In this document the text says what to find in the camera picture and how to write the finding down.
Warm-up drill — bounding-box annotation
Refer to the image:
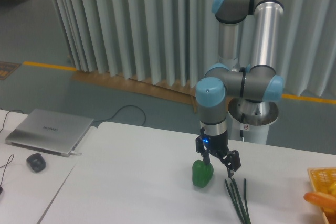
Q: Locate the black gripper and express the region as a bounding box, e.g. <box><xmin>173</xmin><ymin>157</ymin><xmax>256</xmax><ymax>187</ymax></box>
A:
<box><xmin>195</xmin><ymin>128</ymin><xmax>241</xmax><ymax>178</ymax></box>

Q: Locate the green bell pepper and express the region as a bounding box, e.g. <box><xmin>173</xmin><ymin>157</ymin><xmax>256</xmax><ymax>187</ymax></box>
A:
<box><xmin>192</xmin><ymin>160</ymin><xmax>214</xmax><ymax>188</ymax></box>

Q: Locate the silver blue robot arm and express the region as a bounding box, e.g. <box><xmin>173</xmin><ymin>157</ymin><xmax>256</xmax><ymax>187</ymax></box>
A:
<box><xmin>195</xmin><ymin>0</ymin><xmax>284</xmax><ymax>177</ymax></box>

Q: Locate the orange wicker basket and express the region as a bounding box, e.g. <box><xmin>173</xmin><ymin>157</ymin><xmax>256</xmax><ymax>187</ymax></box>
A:
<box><xmin>307</xmin><ymin>167</ymin><xmax>335</xmax><ymax>223</ymax></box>

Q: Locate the yellow fruit in basket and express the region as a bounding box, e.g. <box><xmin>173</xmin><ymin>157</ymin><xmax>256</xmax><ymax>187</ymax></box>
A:
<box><xmin>328</xmin><ymin>182</ymin><xmax>336</xmax><ymax>196</ymax></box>

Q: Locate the green chive bunch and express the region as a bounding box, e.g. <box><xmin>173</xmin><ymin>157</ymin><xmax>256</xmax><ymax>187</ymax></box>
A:
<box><xmin>224</xmin><ymin>178</ymin><xmax>251</xmax><ymax>224</ymax></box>

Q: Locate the flat brown cardboard sheet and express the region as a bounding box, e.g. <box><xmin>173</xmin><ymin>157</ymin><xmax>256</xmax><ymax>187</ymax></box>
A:
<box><xmin>71</xmin><ymin>71</ymin><xmax>197</xmax><ymax>113</ymax></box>

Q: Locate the orange carrot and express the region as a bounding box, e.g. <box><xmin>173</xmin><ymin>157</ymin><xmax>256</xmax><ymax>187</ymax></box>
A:
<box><xmin>304</xmin><ymin>192</ymin><xmax>336</xmax><ymax>210</ymax></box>

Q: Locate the pale green pleated curtain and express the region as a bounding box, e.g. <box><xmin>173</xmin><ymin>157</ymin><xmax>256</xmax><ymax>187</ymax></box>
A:
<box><xmin>52</xmin><ymin>0</ymin><xmax>335</xmax><ymax>96</ymax></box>

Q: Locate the silver Huawei laptop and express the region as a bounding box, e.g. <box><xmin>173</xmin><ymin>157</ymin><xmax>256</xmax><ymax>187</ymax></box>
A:
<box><xmin>5</xmin><ymin>109</ymin><xmax>93</xmax><ymax>157</ymax></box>

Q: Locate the black computer mouse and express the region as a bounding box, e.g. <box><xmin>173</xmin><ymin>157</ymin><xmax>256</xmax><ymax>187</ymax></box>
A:
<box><xmin>26</xmin><ymin>153</ymin><xmax>46</xmax><ymax>173</ymax></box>

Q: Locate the brown floor sign mat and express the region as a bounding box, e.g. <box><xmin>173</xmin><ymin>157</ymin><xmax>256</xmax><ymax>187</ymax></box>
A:
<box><xmin>0</xmin><ymin>61</ymin><xmax>21</xmax><ymax>80</ymax></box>

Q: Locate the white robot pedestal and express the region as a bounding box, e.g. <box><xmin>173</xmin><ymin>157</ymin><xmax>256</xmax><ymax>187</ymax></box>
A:
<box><xmin>228</xmin><ymin>98</ymin><xmax>279</xmax><ymax>145</ymax></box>

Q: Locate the black laptop power cable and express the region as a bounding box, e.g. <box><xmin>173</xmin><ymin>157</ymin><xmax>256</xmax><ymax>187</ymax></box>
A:
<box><xmin>93</xmin><ymin>105</ymin><xmax>146</xmax><ymax>126</ymax></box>

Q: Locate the thin black cable left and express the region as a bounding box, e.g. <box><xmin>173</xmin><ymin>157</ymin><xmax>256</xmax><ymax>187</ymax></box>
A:
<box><xmin>0</xmin><ymin>110</ymin><xmax>24</xmax><ymax>196</ymax></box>

